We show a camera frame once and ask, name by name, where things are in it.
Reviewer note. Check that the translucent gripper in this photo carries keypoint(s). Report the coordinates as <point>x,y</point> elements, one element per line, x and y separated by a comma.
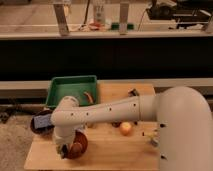
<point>59,147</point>

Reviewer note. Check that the red bowl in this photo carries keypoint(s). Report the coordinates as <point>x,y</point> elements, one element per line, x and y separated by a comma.
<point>78,147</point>

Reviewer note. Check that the black eraser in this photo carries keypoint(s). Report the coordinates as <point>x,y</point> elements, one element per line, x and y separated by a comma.
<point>64,152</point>

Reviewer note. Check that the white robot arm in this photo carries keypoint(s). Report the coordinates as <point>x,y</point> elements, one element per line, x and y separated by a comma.
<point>183,116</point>

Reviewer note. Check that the blue sponge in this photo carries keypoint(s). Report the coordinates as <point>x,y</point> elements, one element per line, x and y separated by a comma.
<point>42,121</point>

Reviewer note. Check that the green plastic tray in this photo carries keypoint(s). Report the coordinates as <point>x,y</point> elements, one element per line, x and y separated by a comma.
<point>75,86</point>

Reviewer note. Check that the orange sausage toy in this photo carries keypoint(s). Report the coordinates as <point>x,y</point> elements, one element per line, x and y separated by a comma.
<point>89,97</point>

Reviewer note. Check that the orange fruit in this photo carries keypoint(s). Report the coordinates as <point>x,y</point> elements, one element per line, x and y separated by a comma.
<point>125,128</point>

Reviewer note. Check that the wooden board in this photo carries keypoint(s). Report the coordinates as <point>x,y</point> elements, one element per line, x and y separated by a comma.
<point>108,149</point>

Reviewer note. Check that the black dish brush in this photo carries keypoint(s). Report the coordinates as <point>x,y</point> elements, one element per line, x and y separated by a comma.
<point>133,92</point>

